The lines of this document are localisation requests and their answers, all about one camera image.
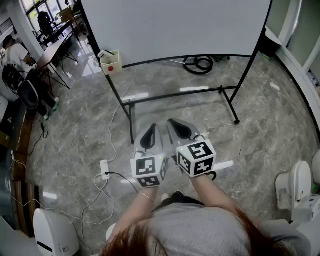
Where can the person's left forearm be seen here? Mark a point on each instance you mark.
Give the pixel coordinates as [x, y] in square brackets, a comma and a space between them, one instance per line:
[130, 212]

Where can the green packet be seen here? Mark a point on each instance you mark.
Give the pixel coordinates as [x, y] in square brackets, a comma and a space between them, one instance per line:
[266, 56]

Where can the person's left shoe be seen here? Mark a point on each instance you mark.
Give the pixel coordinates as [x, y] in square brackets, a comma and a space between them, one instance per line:
[165, 197]

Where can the white whiteboard black frame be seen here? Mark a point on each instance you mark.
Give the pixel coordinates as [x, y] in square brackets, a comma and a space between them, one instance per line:
[175, 30]

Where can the frosted glass partition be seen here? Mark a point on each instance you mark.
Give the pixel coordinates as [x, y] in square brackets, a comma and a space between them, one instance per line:
[307, 32]

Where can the white shell chair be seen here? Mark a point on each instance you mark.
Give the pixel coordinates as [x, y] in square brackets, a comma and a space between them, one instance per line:
[28, 95]

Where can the dark folding table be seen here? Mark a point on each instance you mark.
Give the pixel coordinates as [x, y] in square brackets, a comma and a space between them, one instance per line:
[57, 52]
[62, 27]

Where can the person's shoe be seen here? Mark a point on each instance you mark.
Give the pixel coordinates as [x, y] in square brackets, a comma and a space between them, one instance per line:
[165, 197]
[178, 193]

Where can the person's right forearm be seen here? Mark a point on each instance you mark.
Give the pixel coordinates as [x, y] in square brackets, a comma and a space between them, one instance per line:
[212, 195]

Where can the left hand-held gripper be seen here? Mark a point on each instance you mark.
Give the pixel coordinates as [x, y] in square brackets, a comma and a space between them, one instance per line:
[146, 167]

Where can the white toilet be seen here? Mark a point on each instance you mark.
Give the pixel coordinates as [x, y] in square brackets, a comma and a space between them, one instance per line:
[297, 180]
[57, 232]
[111, 231]
[317, 167]

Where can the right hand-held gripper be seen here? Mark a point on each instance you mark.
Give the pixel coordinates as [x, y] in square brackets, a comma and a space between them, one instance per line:
[197, 160]

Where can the red round magnet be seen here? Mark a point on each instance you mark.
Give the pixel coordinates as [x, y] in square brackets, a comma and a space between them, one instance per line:
[110, 68]

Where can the person's grey top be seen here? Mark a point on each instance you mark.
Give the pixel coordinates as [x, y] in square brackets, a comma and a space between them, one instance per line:
[200, 230]

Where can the brown wooden ledge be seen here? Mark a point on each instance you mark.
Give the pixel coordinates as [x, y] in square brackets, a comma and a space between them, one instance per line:
[23, 150]

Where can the white plastic device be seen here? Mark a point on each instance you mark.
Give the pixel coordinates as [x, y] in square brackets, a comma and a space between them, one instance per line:
[307, 207]

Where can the person's right shoe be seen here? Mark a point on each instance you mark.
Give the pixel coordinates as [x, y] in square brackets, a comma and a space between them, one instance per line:
[178, 193]

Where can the person's dark trousers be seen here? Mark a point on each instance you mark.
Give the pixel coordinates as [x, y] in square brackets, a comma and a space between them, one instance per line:
[180, 200]

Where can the black white bathtub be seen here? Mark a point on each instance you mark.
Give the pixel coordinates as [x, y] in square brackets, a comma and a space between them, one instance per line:
[270, 42]

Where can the cream plastic holder box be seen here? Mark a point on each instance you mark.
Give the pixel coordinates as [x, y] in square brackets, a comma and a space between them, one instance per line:
[113, 62]

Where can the blue white clutter pile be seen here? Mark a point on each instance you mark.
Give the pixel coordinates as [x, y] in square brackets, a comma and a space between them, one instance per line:
[315, 78]

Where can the white board eraser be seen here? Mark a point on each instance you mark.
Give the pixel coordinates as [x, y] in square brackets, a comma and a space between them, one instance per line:
[103, 53]

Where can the black backpack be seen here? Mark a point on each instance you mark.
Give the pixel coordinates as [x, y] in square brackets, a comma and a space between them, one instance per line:
[11, 75]

